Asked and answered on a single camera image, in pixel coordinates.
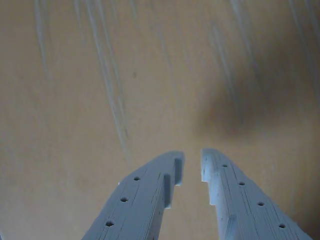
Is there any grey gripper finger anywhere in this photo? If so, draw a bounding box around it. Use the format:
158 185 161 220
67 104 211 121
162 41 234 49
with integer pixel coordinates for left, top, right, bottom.
81 150 186 240
201 147 313 240

